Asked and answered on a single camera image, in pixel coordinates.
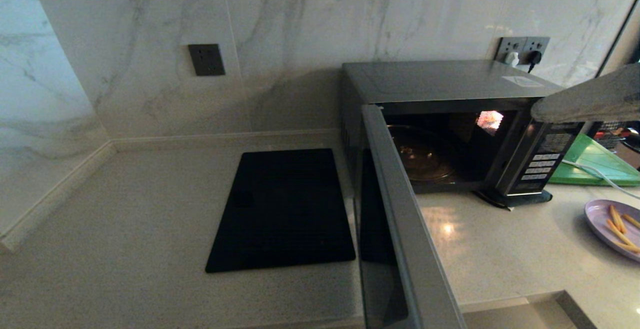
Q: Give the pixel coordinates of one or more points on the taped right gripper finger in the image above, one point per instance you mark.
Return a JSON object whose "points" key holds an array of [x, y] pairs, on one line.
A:
{"points": [[590, 99]]}

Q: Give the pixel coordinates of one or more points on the purple plate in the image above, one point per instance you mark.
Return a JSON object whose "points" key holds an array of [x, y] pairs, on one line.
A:
{"points": [[600, 216]]}

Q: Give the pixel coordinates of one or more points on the dark glass microwave door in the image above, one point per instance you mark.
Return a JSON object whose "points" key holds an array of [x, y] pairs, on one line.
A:
{"points": [[410, 249]]}

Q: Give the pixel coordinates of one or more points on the silver microwave oven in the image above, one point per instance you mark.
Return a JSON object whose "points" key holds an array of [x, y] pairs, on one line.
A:
{"points": [[440, 81]]}

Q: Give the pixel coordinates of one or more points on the green cutting board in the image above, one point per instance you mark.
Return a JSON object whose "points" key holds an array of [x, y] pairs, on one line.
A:
{"points": [[600, 164]]}

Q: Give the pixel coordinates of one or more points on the black power plug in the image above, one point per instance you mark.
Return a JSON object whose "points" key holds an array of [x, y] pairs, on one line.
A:
{"points": [[534, 58]]}

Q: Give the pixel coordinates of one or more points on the white sticker label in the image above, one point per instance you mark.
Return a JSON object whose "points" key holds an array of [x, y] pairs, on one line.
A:
{"points": [[522, 81]]}

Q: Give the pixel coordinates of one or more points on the white power plug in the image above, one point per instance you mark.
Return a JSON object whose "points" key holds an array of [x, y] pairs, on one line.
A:
{"points": [[512, 59]]}

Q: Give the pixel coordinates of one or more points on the black rubber pad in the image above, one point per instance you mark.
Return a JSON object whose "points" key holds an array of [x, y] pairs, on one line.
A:
{"points": [[520, 200]]}

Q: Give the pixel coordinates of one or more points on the black glass induction cooktop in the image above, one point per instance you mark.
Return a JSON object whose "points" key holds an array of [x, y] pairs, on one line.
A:
{"points": [[280, 214]]}

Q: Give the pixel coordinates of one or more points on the black metal frame post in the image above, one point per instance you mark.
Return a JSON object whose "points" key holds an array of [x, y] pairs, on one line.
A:
{"points": [[617, 34]]}

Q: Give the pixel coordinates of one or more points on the grey double wall socket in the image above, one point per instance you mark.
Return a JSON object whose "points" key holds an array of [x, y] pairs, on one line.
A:
{"points": [[522, 45]]}

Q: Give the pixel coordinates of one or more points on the dark single wall socket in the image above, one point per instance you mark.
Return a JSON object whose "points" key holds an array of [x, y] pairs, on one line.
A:
{"points": [[206, 59]]}

